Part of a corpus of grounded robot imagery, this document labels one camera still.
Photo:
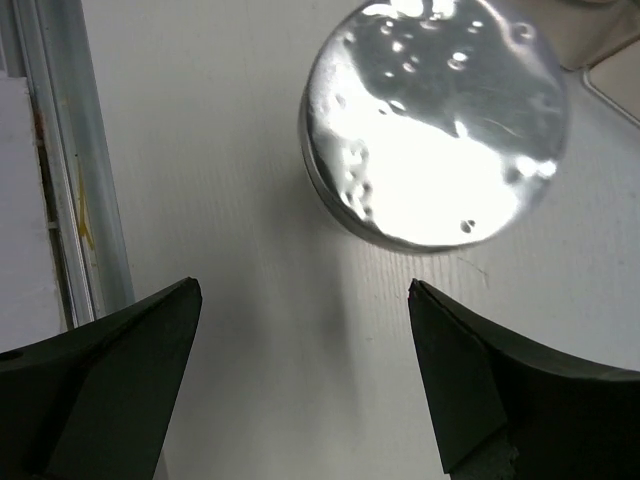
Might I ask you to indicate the aluminium table rail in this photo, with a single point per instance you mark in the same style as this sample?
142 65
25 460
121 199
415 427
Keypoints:
46 43

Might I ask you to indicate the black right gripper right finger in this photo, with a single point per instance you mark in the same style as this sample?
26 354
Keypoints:
503 406

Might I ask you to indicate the clear plastic organizer tray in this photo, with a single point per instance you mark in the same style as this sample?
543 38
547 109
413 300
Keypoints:
584 33

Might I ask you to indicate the blue white shaker front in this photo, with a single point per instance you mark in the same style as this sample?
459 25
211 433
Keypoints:
429 126

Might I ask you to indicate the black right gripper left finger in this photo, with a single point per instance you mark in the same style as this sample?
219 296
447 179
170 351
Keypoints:
95 402

